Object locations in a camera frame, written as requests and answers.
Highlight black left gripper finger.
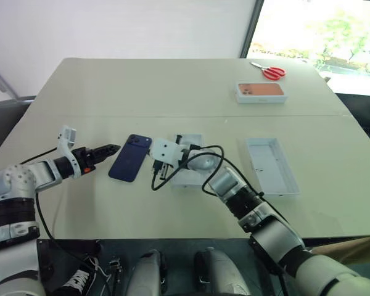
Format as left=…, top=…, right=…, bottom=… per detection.
left=92, top=151, right=117, bottom=163
left=92, top=142, right=122, bottom=155

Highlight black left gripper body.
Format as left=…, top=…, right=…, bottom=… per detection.
left=72, top=147, right=97, bottom=174

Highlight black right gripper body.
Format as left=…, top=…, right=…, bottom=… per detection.
left=152, top=157, right=175, bottom=172

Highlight white phone box base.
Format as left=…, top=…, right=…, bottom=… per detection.
left=170, top=133, right=220, bottom=190

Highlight white phone box lid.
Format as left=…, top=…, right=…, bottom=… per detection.
left=244, top=137, right=302, bottom=199

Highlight closed box with orange print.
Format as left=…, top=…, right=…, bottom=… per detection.
left=234, top=81, right=290, bottom=105

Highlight dark blue smartphone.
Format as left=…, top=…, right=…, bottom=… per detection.
left=107, top=133, right=152, bottom=185

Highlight dark rounded grey shape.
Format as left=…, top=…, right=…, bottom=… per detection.
left=193, top=246, right=250, bottom=296
left=129, top=249, right=168, bottom=296

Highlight grey slanted bar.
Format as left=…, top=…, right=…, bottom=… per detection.
left=0, top=59, right=19, bottom=100

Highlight black sneaker with white laces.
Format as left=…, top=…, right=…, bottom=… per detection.
left=52, top=255, right=113, bottom=296

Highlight black furniture piece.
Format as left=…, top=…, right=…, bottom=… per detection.
left=335, top=91, right=370, bottom=152

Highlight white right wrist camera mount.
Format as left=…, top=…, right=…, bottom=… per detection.
left=147, top=138, right=191, bottom=170

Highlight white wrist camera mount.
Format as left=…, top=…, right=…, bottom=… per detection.
left=147, top=138, right=191, bottom=170
left=55, top=125, right=81, bottom=179

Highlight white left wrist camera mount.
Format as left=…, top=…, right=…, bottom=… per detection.
left=55, top=125, right=81, bottom=179

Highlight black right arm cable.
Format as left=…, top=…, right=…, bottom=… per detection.
left=150, top=144, right=306, bottom=247

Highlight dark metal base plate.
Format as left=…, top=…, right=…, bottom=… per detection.
left=36, top=237, right=284, bottom=296

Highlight small black metal bracket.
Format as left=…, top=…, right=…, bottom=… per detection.
left=108, top=260, right=123, bottom=286

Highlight red handled scissors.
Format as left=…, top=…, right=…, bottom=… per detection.
left=249, top=61, right=288, bottom=81

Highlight dark window frame post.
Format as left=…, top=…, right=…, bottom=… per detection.
left=239, top=0, right=265, bottom=59

